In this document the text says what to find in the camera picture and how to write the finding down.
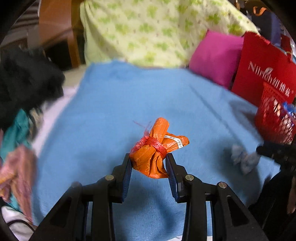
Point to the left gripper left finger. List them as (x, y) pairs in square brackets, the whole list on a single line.
[(85, 212)]

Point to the red Nilrich paper bag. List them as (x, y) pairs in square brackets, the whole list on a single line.
[(261, 62)]

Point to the person's right hand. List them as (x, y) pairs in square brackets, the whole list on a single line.
[(292, 197)]

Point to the navy tote bag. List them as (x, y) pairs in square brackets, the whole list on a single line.
[(268, 23)]

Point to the black clothing pile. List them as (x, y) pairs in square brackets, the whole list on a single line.
[(28, 78)]

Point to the blue towel blanket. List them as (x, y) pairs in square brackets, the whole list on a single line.
[(109, 112)]

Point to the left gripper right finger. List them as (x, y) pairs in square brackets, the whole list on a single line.
[(231, 220)]

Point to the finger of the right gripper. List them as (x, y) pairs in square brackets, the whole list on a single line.
[(282, 154)]

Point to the red mesh plastic basket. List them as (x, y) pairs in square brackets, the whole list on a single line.
[(272, 120)]

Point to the orange wrapper bundle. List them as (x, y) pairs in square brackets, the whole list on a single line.
[(148, 154)]

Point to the green clover quilt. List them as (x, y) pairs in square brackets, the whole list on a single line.
[(155, 33)]

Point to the magenta pillow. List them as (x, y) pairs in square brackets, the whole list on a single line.
[(217, 57)]

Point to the teal garment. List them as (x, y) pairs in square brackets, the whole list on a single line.
[(17, 134)]

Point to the blue plastic bag trash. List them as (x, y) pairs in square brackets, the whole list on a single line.
[(289, 108)]

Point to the pink striped garment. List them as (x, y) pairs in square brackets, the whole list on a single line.
[(18, 173)]

